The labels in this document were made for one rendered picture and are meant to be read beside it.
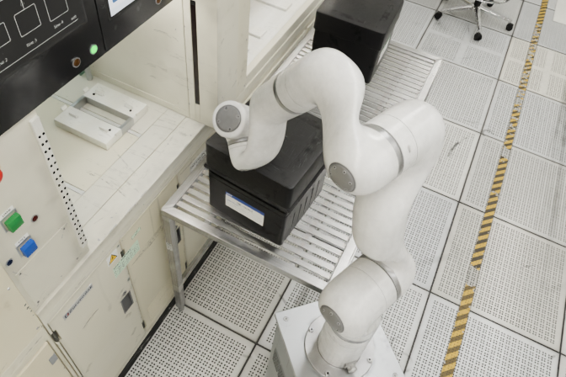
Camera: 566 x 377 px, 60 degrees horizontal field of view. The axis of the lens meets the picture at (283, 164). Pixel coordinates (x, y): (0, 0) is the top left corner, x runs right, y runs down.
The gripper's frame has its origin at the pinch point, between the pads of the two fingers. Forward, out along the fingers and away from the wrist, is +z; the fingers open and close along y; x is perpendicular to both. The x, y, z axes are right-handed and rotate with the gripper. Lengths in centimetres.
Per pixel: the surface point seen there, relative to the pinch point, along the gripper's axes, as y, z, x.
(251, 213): -2.5, 7.2, 25.6
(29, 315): 23, -37, 63
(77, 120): 61, -1, 26
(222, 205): 8.1, 10.7, 28.9
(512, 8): -35, 308, -156
